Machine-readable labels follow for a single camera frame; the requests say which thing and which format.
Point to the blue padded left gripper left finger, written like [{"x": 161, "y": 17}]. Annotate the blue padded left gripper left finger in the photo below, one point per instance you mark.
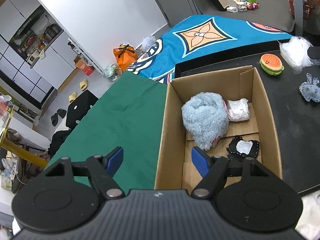
[{"x": 101, "y": 171}]

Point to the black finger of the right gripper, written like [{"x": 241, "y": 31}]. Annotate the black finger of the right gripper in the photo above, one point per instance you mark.
[{"x": 314, "y": 53}]

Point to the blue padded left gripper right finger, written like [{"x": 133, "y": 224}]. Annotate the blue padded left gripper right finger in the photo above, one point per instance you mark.
[{"x": 213, "y": 171}]

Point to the clear plastic bag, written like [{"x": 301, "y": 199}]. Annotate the clear plastic bag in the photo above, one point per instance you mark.
[{"x": 294, "y": 52}]

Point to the black white pouch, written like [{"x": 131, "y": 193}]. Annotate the black white pouch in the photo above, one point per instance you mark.
[{"x": 243, "y": 148}]

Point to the small blue-grey fabric toy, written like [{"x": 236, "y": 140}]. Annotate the small blue-grey fabric toy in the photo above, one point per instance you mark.
[{"x": 310, "y": 89}]

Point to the brown cardboard box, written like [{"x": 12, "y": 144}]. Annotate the brown cardboard box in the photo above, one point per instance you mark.
[{"x": 175, "y": 169}]

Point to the grey fluffy plush toy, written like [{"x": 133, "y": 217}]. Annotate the grey fluffy plush toy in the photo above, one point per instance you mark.
[{"x": 205, "y": 117}]

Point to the white cloth packet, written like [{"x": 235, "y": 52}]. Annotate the white cloth packet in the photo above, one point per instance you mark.
[{"x": 238, "y": 110}]

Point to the hamburger plush toy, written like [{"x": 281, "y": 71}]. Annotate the hamburger plush toy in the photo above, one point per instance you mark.
[{"x": 271, "y": 64}]

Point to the white side table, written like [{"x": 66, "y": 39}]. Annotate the white side table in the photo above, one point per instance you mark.
[{"x": 310, "y": 25}]

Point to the green cloth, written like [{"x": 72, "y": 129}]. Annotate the green cloth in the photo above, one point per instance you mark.
[{"x": 129, "y": 115}]

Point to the black dice stool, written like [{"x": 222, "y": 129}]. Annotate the black dice stool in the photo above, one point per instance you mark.
[{"x": 79, "y": 108}]

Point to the red white cup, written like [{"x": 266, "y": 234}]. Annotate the red white cup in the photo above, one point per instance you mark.
[{"x": 291, "y": 1}]

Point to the black slippers pair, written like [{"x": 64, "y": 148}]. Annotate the black slippers pair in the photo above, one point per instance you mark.
[{"x": 60, "y": 113}]

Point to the black shallow tray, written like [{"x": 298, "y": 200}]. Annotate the black shallow tray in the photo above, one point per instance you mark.
[{"x": 297, "y": 121}]

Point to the yellow slipper near stool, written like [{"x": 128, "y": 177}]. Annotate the yellow slipper near stool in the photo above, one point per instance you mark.
[{"x": 72, "y": 97}]

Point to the yellow slipper far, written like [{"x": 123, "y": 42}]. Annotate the yellow slipper far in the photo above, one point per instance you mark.
[{"x": 83, "y": 85}]

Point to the orange cardboard carton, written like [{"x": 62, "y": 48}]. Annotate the orange cardboard carton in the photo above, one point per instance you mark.
[{"x": 83, "y": 66}]

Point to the orange gift bag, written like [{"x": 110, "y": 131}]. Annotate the orange gift bag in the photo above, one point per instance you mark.
[{"x": 125, "y": 55}]

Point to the blue patterned blanket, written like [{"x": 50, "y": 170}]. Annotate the blue patterned blanket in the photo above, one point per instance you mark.
[{"x": 197, "y": 36}]

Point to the white kitchen cabinet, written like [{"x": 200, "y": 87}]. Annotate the white kitchen cabinet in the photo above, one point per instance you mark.
[{"x": 39, "y": 40}]

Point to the white plastic bag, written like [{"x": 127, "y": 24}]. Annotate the white plastic bag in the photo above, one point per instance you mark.
[{"x": 147, "y": 43}]

